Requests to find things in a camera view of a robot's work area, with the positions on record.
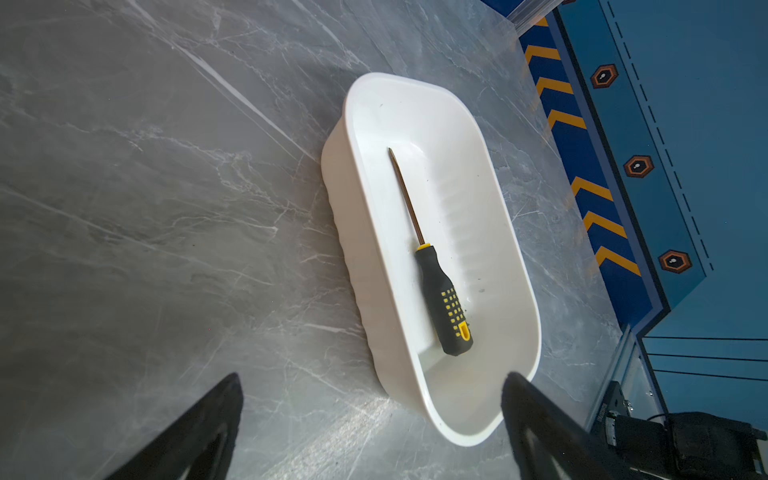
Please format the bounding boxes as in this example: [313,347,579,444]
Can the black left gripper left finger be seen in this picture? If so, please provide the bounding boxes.
[109,373,244,479]

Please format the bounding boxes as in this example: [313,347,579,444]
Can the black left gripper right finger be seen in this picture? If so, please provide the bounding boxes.
[501,372,638,479]

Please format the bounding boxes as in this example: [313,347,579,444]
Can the black yellow screwdriver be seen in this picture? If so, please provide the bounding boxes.
[387,147,474,357]

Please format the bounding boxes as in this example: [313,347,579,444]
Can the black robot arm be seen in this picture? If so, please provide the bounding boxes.
[111,373,767,479]

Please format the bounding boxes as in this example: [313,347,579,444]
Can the white plastic bin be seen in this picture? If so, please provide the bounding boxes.
[321,73,542,446]

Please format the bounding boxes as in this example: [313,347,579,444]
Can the aluminium table edge rail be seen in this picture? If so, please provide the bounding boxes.
[585,325,667,432]

